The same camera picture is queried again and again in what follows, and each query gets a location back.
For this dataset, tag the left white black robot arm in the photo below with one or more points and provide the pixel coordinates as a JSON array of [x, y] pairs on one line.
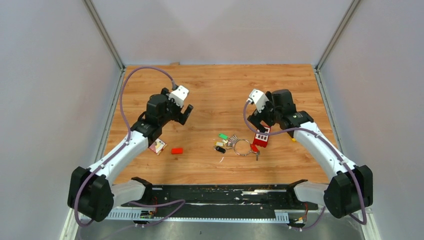
[[92, 191]]

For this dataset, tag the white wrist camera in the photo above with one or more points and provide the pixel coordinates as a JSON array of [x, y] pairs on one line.
[[258, 98], [179, 95]]

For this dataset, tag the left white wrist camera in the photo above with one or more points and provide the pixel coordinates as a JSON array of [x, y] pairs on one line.
[[179, 95]]

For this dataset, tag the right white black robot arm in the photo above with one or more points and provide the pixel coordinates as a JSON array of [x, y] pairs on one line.
[[350, 187]]

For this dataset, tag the pink picture card block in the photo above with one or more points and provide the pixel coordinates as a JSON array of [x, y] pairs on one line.
[[158, 146]]

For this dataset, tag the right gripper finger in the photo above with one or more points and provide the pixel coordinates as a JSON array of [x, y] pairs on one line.
[[270, 101], [256, 120]]

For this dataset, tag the white slotted cable duct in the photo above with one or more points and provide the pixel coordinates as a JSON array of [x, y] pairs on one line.
[[279, 217]]

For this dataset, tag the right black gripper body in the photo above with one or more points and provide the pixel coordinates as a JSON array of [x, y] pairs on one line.
[[267, 115]]

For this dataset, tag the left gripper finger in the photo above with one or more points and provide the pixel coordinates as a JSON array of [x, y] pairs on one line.
[[183, 116], [165, 91]]

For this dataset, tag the red rectangular block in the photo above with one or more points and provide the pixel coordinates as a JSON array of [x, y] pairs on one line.
[[177, 151]]

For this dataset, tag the key with green tag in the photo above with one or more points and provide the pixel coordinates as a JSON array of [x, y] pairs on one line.
[[223, 136]]

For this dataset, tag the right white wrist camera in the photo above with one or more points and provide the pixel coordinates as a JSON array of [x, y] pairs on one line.
[[258, 98]]

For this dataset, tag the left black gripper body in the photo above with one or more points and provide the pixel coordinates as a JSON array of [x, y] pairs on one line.
[[173, 111]]

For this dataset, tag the metal keyring with keys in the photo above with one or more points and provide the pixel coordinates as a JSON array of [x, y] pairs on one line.
[[231, 144]]

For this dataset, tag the key with red tag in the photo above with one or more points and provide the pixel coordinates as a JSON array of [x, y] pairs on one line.
[[254, 149]]

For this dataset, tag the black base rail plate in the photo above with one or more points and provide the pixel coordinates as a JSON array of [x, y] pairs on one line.
[[225, 200]]

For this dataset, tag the red white grid block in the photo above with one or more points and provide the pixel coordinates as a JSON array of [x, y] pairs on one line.
[[260, 139]]

